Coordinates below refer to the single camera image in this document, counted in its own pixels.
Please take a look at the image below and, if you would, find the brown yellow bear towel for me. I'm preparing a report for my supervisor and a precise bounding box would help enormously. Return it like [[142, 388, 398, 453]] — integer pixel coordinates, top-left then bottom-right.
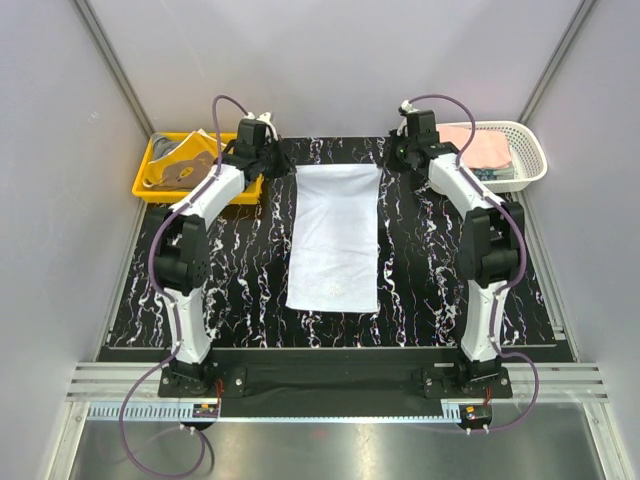
[[142, 129, 218, 191]]

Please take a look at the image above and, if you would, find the white waffle towel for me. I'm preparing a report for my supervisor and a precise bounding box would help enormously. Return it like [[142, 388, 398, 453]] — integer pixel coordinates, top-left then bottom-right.
[[286, 164, 381, 314]]

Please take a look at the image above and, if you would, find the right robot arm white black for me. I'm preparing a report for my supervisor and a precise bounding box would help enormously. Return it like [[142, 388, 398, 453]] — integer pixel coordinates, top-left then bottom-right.
[[382, 102, 527, 397]]

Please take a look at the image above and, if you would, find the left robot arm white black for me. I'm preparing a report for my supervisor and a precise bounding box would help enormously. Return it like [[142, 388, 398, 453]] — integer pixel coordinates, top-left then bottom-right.
[[148, 112, 295, 396]]

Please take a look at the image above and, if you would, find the yellow plastic bin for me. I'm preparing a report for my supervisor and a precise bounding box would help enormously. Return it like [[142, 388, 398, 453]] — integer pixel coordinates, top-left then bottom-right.
[[131, 131, 265, 205]]

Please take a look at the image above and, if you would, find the patterned folded towel in basket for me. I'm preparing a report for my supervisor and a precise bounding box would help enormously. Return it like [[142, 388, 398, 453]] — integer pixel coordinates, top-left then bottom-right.
[[472, 166, 516, 181]]

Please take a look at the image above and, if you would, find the pink folded towel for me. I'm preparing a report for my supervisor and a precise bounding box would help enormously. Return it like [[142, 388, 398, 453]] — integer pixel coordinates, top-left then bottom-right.
[[437, 124, 511, 169]]

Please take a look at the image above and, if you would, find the grey towel in bin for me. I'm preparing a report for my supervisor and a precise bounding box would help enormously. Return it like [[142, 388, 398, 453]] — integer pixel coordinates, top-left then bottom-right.
[[150, 133, 184, 162]]

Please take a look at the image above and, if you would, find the white perforated plastic basket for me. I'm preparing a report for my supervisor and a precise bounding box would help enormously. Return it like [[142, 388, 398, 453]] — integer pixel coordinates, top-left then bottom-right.
[[439, 119, 548, 194]]

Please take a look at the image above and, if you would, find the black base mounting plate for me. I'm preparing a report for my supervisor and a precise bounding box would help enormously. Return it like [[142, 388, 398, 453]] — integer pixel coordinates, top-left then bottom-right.
[[158, 347, 513, 421]]

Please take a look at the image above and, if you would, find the left small electronics board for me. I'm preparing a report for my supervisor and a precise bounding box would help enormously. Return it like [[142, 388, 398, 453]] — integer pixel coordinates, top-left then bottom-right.
[[193, 403, 219, 418]]

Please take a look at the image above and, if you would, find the small electronics board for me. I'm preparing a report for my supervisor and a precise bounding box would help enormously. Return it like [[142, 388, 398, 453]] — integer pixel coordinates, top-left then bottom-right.
[[193, 403, 219, 418], [460, 404, 493, 428]]

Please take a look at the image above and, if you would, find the right small electronics board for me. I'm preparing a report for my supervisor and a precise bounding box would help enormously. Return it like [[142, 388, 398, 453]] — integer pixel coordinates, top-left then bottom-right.
[[460, 404, 493, 428]]

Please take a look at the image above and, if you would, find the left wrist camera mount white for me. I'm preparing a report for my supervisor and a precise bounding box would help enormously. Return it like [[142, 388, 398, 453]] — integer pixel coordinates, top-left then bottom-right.
[[244, 111, 280, 141]]

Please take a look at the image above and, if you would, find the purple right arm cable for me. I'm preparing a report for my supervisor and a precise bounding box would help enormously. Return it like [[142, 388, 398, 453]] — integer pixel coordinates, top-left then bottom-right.
[[407, 93, 540, 434]]

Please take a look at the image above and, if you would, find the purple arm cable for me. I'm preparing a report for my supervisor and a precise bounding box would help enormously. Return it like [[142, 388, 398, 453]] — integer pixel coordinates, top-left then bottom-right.
[[407, 93, 540, 434], [117, 94, 251, 476]]

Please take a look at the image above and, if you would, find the aluminium frame rail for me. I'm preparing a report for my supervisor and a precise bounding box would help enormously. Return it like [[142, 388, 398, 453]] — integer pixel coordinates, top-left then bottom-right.
[[67, 363, 609, 401]]

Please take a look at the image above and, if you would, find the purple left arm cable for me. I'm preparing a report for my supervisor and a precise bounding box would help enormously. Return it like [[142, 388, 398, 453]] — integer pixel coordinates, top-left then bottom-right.
[[117, 94, 251, 476]]

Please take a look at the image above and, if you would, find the white slotted cable duct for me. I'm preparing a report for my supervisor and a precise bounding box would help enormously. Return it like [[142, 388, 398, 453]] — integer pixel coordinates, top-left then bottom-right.
[[88, 402, 194, 421]]

